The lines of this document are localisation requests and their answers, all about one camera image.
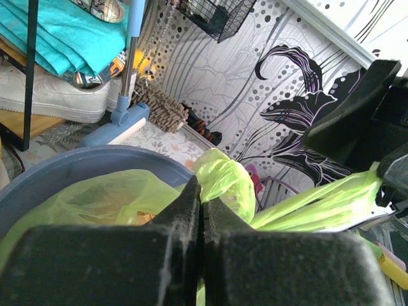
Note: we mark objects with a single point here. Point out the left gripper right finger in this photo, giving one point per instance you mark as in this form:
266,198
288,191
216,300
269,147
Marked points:
244,266

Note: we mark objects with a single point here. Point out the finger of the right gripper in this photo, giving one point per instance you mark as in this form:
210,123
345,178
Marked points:
366,127
392,170

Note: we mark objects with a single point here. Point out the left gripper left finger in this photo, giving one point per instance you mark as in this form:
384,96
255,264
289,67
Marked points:
157,263

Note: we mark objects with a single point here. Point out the green plastic trash bag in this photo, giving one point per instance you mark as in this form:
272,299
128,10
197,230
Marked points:
115,198

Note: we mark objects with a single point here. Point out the blue plastic trash bin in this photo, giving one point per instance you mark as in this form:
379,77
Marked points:
47,178

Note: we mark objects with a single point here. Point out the black orange patterned item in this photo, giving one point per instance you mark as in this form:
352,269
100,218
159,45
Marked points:
200,127

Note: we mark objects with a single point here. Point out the blue floor mop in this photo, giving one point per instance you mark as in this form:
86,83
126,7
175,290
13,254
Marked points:
124,120

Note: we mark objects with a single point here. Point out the beige chenille mop head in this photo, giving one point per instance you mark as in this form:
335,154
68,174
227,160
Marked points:
165,112

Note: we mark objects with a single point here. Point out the yellow plush toy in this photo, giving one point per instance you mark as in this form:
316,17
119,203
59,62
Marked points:
144,66

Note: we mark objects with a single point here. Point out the teal folded cloth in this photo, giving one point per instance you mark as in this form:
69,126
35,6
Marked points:
69,38

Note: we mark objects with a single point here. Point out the patterned folded garment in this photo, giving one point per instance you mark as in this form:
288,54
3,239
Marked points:
107,11

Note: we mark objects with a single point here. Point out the black wire basket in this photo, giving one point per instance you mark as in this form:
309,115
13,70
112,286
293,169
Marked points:
220,20

